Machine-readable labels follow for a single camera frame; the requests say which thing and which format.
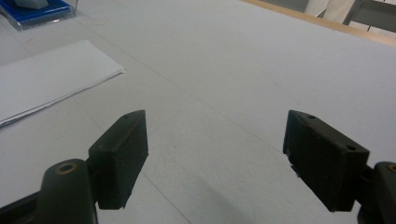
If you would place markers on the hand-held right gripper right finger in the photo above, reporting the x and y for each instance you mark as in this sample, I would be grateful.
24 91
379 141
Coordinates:
323 161

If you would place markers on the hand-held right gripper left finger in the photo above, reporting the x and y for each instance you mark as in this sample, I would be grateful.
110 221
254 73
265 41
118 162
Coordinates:
120 158

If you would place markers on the white folded paper stack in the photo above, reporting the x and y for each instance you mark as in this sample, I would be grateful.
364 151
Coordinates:
46 77

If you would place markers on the white curtain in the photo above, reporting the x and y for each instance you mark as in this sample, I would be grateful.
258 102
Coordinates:
330 9

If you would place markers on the grey metal stand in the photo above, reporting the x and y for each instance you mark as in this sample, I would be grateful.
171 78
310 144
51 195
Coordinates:
372 14

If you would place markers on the grey object on blue tray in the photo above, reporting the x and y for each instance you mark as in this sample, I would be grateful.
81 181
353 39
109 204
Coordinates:
31 3

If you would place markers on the blue tray with metal frame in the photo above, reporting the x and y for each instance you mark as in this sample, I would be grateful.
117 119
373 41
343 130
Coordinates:
34 13

